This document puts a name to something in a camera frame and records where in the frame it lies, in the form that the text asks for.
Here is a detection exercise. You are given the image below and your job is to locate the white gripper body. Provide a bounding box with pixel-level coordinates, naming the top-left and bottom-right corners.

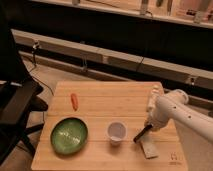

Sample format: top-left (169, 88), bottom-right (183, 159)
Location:
top-left (147, 98), bottom-right (169, 131)

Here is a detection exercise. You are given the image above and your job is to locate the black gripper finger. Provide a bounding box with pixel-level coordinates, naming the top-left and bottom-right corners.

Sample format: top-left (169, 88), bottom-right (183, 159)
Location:
top-left (133, 125), bottom-right (153, 143)

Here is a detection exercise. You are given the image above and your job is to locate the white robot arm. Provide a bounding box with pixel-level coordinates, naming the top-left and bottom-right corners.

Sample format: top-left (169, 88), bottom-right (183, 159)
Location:
top-left (133, 89), bottom-right (213, 143)

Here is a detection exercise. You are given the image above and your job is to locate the white sponge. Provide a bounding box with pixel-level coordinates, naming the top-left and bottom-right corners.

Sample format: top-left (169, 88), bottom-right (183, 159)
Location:
top-left (141, 136), bottom-right (158, 159)

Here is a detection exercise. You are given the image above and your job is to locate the white paper cup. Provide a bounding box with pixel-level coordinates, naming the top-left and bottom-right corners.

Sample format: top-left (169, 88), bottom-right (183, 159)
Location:
top-left (107, 122), bottom-right (127, 146)

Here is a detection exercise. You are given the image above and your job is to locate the orange carrot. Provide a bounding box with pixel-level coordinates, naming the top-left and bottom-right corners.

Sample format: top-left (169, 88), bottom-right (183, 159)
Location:
top-left (71, 93), bottom-right (78, 111)

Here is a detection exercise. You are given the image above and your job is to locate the green plate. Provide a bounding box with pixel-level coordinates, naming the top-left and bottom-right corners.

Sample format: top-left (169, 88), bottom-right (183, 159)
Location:
top-left (50, 117), bottom-right (88, 155)

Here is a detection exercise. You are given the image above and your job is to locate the black office chair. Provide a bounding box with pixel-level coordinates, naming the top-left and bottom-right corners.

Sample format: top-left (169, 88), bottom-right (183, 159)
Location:
top-left (0, 20), bottom-right (48, 166)

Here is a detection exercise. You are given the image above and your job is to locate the black cable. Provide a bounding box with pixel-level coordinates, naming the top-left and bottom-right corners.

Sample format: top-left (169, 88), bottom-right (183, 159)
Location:
top-left (20, 41), bottom-right (55, 97)

